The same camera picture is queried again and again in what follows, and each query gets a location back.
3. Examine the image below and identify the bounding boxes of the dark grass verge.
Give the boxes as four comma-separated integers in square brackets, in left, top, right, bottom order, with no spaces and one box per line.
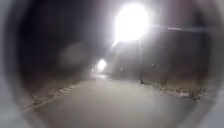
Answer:
[23,74,96,113]

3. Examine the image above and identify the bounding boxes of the street lamp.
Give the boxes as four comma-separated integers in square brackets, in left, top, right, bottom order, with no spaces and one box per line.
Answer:
[112,2,152,83]

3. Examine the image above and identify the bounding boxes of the rough dry grass verge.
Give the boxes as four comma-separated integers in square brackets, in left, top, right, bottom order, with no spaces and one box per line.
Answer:
[133,74,211,102]

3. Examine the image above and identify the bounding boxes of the grey asphalt road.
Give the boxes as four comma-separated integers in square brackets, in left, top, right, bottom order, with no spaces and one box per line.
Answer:
[28,74,203,128]

